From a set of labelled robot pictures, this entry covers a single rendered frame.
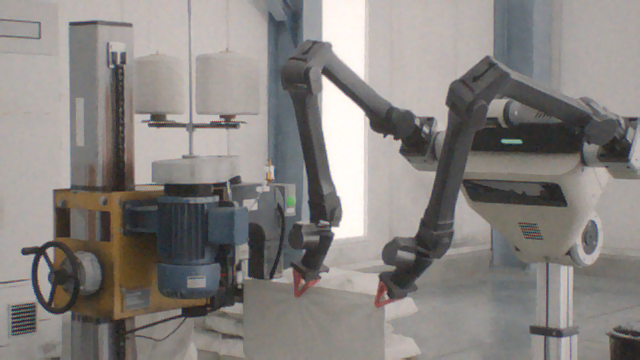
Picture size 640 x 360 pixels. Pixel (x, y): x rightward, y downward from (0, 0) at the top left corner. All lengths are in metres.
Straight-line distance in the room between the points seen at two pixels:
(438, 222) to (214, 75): 0.67
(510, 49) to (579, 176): 8.80
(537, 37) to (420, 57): 1.34
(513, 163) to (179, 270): 0.92
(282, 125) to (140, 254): 6.30
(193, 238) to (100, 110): 0.40
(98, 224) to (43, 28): 4.19
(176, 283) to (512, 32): 9.17
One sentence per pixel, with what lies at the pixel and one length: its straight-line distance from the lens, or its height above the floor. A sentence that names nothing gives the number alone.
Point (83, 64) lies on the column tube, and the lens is 3.08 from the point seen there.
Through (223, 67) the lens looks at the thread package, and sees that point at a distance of 3.01.
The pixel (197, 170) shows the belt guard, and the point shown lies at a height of 1.40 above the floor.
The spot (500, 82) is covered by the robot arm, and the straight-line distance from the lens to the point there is 2.67.
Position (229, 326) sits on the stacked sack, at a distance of 6.25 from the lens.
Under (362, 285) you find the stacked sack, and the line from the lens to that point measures 6.65.
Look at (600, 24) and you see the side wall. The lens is 11.72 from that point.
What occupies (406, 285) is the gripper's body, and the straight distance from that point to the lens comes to 2.94.
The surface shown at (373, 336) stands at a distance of 3.03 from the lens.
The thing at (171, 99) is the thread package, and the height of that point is 1.57.
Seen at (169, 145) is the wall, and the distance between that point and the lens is 8.57.
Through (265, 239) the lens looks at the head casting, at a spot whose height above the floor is 1.18.
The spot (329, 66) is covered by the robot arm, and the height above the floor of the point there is 1.65.
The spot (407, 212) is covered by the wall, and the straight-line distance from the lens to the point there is 10.73.
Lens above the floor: 1.54
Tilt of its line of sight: 3 degrees down
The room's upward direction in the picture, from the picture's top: straight up
